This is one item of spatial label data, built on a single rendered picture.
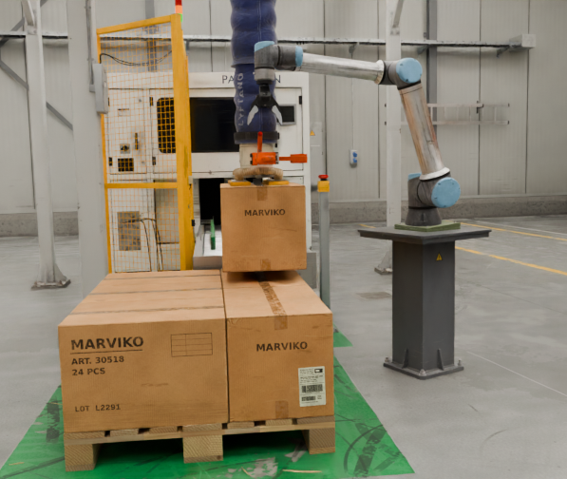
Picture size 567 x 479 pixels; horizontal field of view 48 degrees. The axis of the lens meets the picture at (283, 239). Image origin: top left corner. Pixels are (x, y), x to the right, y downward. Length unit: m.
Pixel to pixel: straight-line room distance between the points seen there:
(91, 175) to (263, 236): 1.66
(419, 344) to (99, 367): 1.70
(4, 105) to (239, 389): 10.61
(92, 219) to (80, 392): 2.05
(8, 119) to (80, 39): 8.25
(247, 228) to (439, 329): 1.16
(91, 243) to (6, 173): 8.28
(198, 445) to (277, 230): 1.07
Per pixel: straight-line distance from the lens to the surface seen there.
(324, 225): 4.23
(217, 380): 2.45
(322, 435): 2.56
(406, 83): 3.16
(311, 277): 3.69
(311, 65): 3.14
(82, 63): 4.42
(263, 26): 3.30
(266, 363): 2.44
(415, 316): 3.43
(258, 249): 3.04
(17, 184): 12.56
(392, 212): 6.69
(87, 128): 4.37
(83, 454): 2.58
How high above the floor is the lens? 1.08
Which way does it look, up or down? 6 degrees down
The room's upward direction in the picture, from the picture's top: 1 degrees counter-clockwise
